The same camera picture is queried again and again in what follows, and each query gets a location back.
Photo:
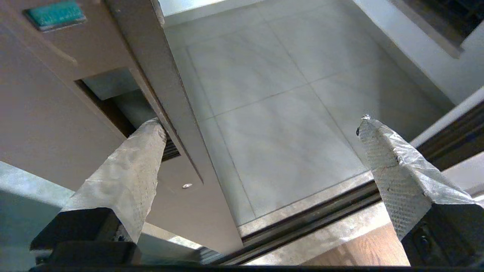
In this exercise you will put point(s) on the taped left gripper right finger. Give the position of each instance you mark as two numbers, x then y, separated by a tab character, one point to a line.
404	181

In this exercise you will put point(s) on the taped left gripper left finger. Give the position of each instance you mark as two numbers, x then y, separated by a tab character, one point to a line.
121	177

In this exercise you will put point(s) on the brown framed sliding glass door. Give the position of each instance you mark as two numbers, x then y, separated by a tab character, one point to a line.
45	113

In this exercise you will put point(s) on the dark brown door jamb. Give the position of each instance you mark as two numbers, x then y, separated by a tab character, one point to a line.
453	136

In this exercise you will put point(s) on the dark metal floor track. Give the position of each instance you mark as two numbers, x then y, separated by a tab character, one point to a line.
310	223

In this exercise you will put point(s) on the grey stone window sill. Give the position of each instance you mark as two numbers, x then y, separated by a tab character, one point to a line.
427	30

